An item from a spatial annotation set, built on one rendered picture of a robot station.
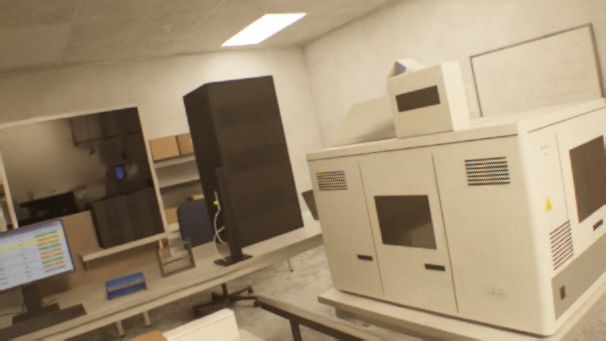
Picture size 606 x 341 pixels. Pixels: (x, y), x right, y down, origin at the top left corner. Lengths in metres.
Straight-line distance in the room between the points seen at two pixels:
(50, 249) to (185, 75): 3.58
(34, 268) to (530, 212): 2.25
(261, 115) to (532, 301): 2.18
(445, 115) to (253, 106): 1.92
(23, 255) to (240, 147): 1.38
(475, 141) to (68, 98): 4.68
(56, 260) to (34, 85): 3.04
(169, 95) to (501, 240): 4.82
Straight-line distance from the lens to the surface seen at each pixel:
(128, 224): 2.85
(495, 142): 1.13
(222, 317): 1.50
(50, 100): 5.32
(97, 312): 2.34
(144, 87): 5.52
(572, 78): 4.26
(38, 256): 2.59
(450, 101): 1.19
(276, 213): 2.98
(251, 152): 2.90
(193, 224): 4.66
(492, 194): 1.17
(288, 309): 1.46
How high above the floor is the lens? 1.50
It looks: 4 degrees down
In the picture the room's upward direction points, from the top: 12 degrees counter-clockwise
